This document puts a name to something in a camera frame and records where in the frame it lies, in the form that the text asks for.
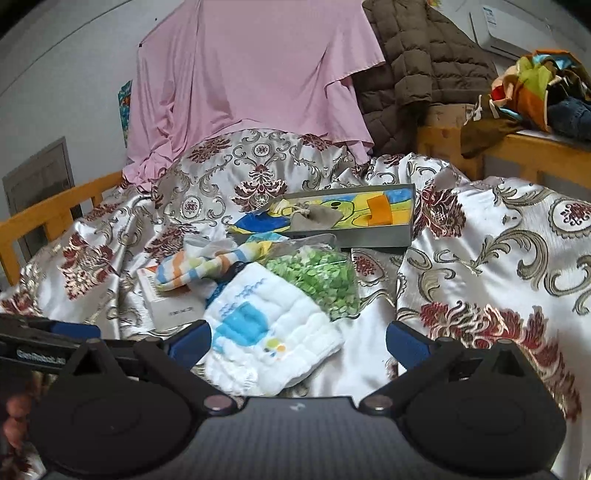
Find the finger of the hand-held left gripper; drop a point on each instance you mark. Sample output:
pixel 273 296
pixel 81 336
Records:
pixel 74 331

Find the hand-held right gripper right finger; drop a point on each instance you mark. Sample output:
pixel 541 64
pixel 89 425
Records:
pixel 408 346

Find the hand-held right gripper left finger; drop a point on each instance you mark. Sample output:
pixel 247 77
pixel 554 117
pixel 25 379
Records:
pixel 190 345

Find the striped sock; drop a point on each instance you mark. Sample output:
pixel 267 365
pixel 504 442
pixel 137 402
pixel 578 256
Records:
pixel 198 270

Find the white towel with blue patch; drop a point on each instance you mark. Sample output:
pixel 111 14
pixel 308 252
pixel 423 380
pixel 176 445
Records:
pixel 272 341

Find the grey box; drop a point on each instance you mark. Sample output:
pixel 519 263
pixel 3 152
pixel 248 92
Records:
pixel 374 237

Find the person's left hand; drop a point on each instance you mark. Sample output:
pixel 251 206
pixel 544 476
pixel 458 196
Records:
pixel 17 415

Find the white and orange carton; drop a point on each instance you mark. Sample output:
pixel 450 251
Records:
pixel 171 309

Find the jar of green paper stars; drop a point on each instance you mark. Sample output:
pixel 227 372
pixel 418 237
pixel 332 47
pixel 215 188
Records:
pixel 314 281

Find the floral satin blanket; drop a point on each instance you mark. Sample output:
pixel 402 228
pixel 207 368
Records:
pixel 489 249

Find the orange sponge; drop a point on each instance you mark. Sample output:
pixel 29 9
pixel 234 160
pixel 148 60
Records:
pixel 379 211

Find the wooden shelf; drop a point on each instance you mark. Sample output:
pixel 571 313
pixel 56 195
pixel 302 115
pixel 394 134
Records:
pixel 531 147

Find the cardboard box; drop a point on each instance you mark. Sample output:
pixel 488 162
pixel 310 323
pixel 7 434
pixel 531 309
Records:
pixel 450 115

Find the pink cloth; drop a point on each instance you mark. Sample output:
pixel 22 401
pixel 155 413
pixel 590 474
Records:
pixel 249 78

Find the brown quilted jacket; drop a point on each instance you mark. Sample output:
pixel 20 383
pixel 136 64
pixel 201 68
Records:
pixel 415 60

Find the pile of colourful clothes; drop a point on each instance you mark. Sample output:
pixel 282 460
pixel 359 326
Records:
pixel 549 87

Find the white air conditioner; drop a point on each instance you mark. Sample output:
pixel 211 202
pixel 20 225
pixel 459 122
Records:
pixel 501 32

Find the grey wall panel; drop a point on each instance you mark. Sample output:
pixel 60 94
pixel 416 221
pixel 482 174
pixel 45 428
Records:
pixel 39 177

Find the wall poster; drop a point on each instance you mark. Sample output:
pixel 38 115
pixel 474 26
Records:
pixel 124 110

